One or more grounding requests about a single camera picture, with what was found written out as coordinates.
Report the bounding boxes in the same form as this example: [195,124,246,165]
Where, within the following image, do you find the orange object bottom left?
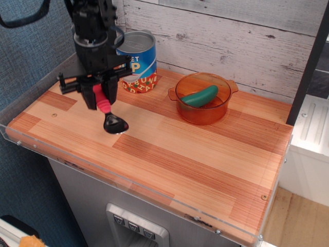
[19,235,46,247]

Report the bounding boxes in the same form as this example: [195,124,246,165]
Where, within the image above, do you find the red handled metal spoon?
[93,84,129,134]

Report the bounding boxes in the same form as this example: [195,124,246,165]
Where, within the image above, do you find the white toy sink unit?
[279,95,328,206]

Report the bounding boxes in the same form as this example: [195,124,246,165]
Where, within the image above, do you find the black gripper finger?
[101,77,118,104]
[80,84,97,110]

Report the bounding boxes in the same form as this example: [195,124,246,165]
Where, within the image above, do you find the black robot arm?
[57,1,132,110]

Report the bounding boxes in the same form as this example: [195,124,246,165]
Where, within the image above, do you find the dark right frame post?
[286,3,328,126]

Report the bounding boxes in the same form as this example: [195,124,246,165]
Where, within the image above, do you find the green toy cucumber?
[181,85,218,108]

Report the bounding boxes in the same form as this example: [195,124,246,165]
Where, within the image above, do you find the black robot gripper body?
[58,34,132,94]

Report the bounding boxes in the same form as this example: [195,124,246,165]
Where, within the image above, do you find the grey toy fridge cabinet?
[49,160,238,246]

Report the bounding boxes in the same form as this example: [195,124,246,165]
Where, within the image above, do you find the blue soup can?
[117,30,158,94]

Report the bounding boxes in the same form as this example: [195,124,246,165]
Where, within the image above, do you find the clear acrylic table guard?
[0,38,294,245]

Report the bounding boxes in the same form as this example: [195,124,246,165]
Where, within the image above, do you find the black cable loop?
[0,0,51,29]

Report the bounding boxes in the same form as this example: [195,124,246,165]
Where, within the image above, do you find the orange transparent plastic pot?
[168,73,239,125]

